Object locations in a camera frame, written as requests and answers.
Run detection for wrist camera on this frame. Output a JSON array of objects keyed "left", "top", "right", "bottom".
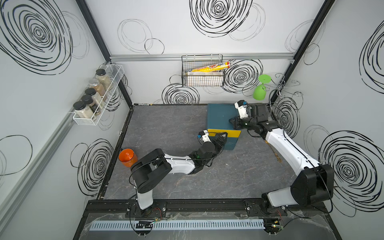
[
  {"left": 234, "top": 100, "right": 248, "bottom": 119},
  {"left": 198, "top": 130, "right": 211, "bottom": 143}
]

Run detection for spice jar dark contents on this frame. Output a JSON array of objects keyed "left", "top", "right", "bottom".
[{"left": 81, "top": 95, "right": 101, "bottom": 116}]

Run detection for spice jar brown contents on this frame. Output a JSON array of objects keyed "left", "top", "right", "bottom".
[{"left": 89, "top": 78, "right": 106, "bottom": 98}]

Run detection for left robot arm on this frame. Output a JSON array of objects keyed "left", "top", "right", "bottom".
[{"left": 129, "top": 130, "right": 228, "bottom": 211}]

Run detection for orange cup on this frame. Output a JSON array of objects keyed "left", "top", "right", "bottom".
[{"left": 119, "top": 149, "right": 138, "bottom": 168}]

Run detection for spice jar light powder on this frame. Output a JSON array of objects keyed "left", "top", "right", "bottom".
[{"left": 73, "top": 101, "right": 94, "bottom": 119}]

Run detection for spice jar tan contents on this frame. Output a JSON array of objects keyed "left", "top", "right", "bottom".
[{"left": 96, "top": 69, "right": 112, "bottom": 92}]

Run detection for teal drawer cabinet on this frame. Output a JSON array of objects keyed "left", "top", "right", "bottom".
[{"left": 206, "top": 104, "right": 239, "bottom": 151}]

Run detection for chrome glass holder stand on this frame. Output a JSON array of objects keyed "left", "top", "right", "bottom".
[{"left": 267, "top": 73, "right": 304, "bottom": 107}]

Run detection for green plastic wine glass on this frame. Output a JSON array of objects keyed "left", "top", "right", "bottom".
[{"left": 253, "top": 74, "right": 272, "bottom": 101}]

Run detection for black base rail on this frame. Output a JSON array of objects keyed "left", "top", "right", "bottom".
[{"left": 85, "top": 197, "right": 326, "bottom": 217}]

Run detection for white cable duct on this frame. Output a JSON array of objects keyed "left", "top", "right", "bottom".
[{"left": 89, "top": 219, "right": 265, "bottom": 231}]

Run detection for yellow snack tube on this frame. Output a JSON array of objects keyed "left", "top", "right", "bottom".
[{"left": 190, "top": 62, "right": 230, "bottom": 73}]

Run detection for wire wall basket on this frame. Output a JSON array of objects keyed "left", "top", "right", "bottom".
[{"left": 181, "top": 54, "right": 225, "bottom": 88}]

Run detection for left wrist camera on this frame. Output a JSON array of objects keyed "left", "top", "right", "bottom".
[{"left": 198, "top": 130, "right": 211, "bottom": 143}]

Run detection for white spice rack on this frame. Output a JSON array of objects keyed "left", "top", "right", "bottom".
[{"left": 73, "top": 64, "right": 126, "bottom": 131}]

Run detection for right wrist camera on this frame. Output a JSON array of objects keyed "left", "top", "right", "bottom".
[{"left": 234, "top": 100, "right": 248, "bottom": 119}]

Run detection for yellow top drawer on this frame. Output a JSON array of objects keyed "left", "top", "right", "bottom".
[{"left": 208, "top": 129, "right": 242, "bottom": 138}]

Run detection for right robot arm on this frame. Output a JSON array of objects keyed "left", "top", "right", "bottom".
[{"left": 229, "top": 100, "right": 335, "bottom": 208}]

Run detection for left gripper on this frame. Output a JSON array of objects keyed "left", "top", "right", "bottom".
[{"left": 201, "top": 131, "right": 227, "bottom": 166}]

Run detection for spice jar white contents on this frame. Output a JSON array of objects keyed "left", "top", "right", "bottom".
[{"left": 85, "top": 88, "right": 105, "bottom": 109}]

